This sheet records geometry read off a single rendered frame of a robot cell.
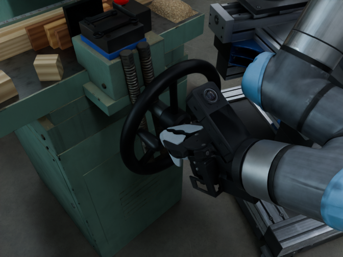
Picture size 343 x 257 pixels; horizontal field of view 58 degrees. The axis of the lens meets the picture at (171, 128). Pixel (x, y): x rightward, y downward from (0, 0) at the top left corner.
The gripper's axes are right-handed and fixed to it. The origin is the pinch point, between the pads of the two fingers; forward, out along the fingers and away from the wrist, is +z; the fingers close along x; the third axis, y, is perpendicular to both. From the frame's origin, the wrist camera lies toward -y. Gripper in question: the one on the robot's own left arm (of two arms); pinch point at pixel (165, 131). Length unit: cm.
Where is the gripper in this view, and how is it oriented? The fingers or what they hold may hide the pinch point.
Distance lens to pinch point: 55.1
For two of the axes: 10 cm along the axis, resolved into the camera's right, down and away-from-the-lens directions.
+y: 3.0, 8.8, 3.7
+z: -5.9, -1.3, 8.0
